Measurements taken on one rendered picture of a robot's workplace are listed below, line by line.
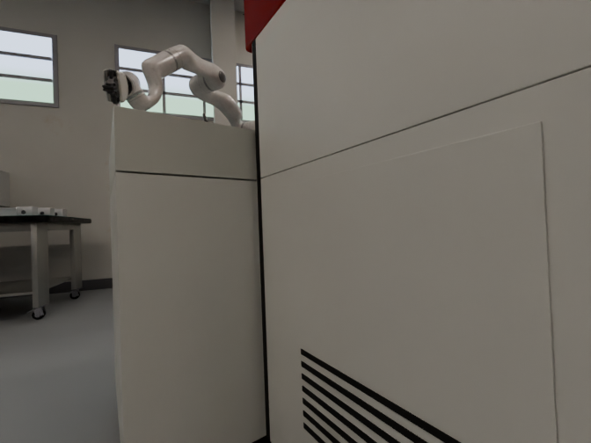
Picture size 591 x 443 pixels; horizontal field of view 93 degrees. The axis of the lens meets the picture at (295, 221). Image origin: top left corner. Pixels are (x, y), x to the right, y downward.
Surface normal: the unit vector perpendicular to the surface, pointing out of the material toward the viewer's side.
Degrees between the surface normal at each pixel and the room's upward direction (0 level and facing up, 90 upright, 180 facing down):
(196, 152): 90
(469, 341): 90
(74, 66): 90
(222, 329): 90
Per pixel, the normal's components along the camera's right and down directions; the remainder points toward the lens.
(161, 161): 0.57, -0.04
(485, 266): -0.82, 0.03
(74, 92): 0.33, -0.03
